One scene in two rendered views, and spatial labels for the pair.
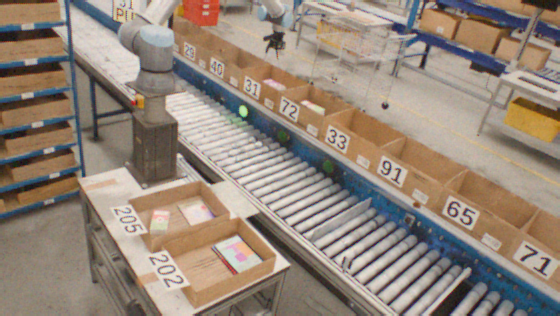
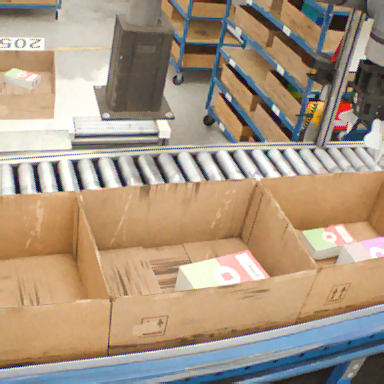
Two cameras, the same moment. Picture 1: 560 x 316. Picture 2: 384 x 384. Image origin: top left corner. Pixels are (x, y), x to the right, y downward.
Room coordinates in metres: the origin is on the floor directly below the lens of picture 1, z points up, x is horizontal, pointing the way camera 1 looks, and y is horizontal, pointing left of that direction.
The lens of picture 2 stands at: (2.75, -0.98, 1.73)
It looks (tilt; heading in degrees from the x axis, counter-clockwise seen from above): 36 degrees down; 111
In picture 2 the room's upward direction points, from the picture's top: 12 degrees clockwise
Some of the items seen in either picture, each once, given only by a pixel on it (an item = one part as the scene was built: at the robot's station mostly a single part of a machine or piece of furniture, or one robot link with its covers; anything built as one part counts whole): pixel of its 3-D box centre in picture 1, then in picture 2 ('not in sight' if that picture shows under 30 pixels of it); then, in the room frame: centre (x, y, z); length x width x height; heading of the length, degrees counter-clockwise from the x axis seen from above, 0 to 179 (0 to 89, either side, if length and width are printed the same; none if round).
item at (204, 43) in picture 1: (209, 51); not in sight; (3.25, 0.67, 0.96); 0.39 x 0.29 x 0.17; 48
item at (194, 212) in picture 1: (198, 215); not in sight; (1.51, 0.31, 0.76); 0.19 x 0.14 x 0.02; 39
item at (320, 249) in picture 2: not in sight; (327, 242); (2.67, 0.14, 0.90); 0.13 x 0.07 x 0.04; 51
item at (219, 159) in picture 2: (217, 132); (250, 202); (2.39, 0.40, 0.72); 0.52 x 0.05 x 0.05; 138
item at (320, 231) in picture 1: (342, 219); not in sight; (1.67, -0.39, 0.76); 0.46 x 0.01 x 0.09; 138
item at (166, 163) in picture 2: (235, 146); (189, 207); (2.26, 0.26, 0.72); 0.52 x 0.05 x 0.05; 138
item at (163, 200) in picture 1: (178, 214); (17, 82); (1.44, 0.39, 0.80); 0.38 x 0.28 x 0.10; 132
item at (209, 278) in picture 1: (219, 258); not in sight; (1.22, 0.15, 0.80); 0.38 x 0.28 x 0.10; 133
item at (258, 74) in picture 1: (273, 87); (348, 240); (2.72, 0.09, 0.96); 0.39 x 0.29 x 0.17; 48
